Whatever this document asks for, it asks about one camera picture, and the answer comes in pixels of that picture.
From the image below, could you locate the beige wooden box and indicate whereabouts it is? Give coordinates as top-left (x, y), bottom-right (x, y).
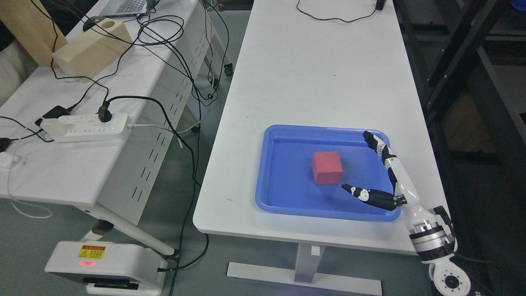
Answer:
top-left (51, 18), bottom-right (132, 78)

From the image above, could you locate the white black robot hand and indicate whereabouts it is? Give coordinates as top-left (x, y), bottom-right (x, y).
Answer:
top-left (341, 131), bottom-right (437, 230)

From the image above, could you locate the black cable on table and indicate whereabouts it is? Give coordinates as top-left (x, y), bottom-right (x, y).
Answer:
top-left (296, 0), bottom-right (387, 23)

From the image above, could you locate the pink foam block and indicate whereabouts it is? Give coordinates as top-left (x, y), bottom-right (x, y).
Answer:
top-left (312, 151), bottom-right (343, 185)

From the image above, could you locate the white table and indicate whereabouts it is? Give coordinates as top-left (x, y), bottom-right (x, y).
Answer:
top-left (192, 0), bottom-right (448, 296)

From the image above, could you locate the black floor cable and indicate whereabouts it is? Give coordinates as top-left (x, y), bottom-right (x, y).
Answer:
top-left (25, 0), bottom-right (231, 296)

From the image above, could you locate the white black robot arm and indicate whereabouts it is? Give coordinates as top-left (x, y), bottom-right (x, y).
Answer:
top-left (402, 205), bottom-right (471, 296)

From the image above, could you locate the white power strip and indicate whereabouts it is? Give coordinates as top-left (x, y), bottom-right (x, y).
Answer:
top-left (41, 113), bottom-right (130, 142)

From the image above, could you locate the white perforated desk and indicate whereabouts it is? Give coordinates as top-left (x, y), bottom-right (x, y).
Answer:
top-left (0, 0), bottom-right (235, 257)

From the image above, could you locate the white black floor device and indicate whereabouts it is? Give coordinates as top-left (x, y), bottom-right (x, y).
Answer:
top-left (44, 220), bottom-right (169, 296)

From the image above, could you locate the black metal shelf right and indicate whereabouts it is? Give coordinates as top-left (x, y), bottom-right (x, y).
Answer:
top-left (393, 0), bottom-right (526, 296)

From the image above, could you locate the blue plastic tray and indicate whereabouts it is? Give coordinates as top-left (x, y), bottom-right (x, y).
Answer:
top-left (255, 125), bottom-right (401, 222)

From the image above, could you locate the black power adapter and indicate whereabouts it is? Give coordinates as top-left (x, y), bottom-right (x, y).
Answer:
top-left (35, 106), bottom-right (73, 126)

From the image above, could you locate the laptop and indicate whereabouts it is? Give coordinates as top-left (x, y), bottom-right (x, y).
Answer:
top-left (99, 0), bottom-right (158, 18)

